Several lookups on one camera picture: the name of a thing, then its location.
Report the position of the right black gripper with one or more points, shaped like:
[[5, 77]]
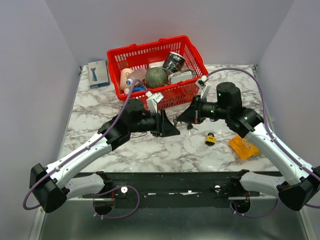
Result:
[[193, 114]]

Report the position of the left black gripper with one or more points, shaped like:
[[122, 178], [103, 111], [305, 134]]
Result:
[[164, 127]]

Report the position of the white box in basket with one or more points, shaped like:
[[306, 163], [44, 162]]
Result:
[[158, 64]]

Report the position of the red plastic shopping basket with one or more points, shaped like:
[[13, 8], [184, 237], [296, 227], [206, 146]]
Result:
[[135, 56]]

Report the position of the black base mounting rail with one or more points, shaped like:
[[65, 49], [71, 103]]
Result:
[[180, 190]]

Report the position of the silver key bunch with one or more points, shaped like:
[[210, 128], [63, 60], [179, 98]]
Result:
[[175, 122]]

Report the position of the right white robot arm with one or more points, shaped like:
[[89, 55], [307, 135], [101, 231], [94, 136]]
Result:
[[299, 181]]

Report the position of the black printed can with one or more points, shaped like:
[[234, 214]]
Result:
[[174, 62]]

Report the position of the orange snack bag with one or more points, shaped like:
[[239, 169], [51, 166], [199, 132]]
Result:
[[243, 148]]

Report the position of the black head key set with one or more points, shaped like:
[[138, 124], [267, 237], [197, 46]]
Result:
[[191, 127]]

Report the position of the pink lotion bottle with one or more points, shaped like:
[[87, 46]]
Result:
[[128, 76]]

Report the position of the yellow black padlock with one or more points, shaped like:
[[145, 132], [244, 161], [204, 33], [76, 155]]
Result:
[[210, 139]]

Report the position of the blue razor package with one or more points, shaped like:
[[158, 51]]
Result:
[[98, 74]]

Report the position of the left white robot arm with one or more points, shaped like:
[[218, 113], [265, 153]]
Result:
[[53, 184]]

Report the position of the green round melon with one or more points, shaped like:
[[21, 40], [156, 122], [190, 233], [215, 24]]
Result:
[[155, 77]]

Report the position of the silver tin container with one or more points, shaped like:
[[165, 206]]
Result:
[[181, 76]]

